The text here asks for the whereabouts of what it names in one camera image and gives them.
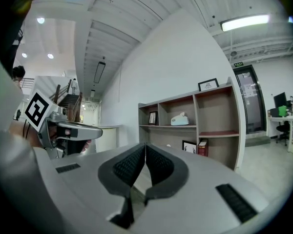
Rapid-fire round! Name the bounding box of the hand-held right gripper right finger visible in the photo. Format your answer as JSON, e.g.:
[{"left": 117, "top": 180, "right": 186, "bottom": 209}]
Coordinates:
[{"left": 144, "top": 142, "right": 188, "bottom": 206}]

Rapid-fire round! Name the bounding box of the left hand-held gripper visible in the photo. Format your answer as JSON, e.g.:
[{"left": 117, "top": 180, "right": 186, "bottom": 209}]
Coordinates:
[{"left": 22, "top": 89, "right": 104, "bottom": 160}]

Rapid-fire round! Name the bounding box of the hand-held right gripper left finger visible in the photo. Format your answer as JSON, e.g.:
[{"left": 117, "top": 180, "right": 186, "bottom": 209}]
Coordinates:
[{"left": 98, "top": 142, "right": 146, "bottom": 230}]

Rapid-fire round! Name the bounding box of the pale blue pack of tissues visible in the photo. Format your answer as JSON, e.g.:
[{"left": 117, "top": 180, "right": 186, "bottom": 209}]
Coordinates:
[{"left": 170, "top": 112, "right": 190, "bottom": 126}]

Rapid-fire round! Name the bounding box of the wooden shelf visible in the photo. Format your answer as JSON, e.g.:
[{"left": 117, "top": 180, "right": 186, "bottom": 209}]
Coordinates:
[{"left": 138, "top": 77, "right": 241, "bottom": 172}]

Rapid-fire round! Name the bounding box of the person's left forearm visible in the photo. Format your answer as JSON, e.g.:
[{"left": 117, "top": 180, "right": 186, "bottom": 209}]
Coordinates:
[{"left": 7, "top": 119, "right": 42, "bottom": 149}]

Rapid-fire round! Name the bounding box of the person's left hand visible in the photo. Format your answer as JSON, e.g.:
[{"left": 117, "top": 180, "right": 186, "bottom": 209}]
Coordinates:
[{"left": 63, "top": 128, "right": 92, "bottom": 154}]

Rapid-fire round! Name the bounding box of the wooden staircase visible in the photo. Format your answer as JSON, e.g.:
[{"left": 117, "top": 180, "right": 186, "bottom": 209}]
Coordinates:
[{"left": 48, "top": 78, "right": 84, "bottom": 123}]

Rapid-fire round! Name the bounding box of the white counter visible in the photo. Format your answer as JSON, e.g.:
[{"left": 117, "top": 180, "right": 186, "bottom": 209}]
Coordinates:
[{"left": 94, "top": 123, "right": 123, "bottom": 153}]

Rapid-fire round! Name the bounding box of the red book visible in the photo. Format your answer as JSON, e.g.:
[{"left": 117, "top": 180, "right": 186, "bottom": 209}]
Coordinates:
[{"left": 197, "top": 138, "right": 209, "bottom": 157}]

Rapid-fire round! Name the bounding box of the person's white shirt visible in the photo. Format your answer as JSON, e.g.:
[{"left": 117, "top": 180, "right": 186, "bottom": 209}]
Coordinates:
[{"left": 0, "top": 42, "right": 64, "bottom": 234}]

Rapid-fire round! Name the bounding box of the black hanging lamp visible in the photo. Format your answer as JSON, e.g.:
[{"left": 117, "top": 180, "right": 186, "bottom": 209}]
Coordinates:
[{"left": 93, "top": 61, "right": 106, "bottom": 84}]

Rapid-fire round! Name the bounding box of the black framed glass door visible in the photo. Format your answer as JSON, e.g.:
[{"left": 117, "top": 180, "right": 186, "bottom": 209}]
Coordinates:
[{"left": 233, "top": 64, "right": 267, "bottom": 135}]

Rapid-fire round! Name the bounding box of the white paper notice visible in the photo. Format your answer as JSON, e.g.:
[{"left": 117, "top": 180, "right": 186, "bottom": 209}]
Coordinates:
[{"left": 243, "top": 82, "right": 256, "bottom": 98}]

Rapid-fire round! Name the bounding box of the black office chair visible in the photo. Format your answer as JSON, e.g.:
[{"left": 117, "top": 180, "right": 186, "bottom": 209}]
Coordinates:
[{"left": 275, "top": 120, "right": 291, "bottom": 147}]

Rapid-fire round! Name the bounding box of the black computer monitor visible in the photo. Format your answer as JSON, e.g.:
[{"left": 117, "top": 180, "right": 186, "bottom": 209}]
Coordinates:
[{"left": 273, "top": 92, "right": 287, "bottom": 110}]

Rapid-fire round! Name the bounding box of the long ceiling tube light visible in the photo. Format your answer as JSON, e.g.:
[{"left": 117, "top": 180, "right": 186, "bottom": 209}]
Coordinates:
[{"left": 219, "top": 14, "right": 271, "bottom": 32}]

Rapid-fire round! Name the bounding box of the black picture frame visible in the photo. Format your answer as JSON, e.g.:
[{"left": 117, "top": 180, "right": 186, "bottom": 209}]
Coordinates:
[
  {"left": 182, "top": 140, "right": 197, "bottom": 155},
  {"left": 198, "top": 78, "right": 220, "bottom": 92},
  {"left": 148, "top": 111, "right": 158, "bottom": 126}
]

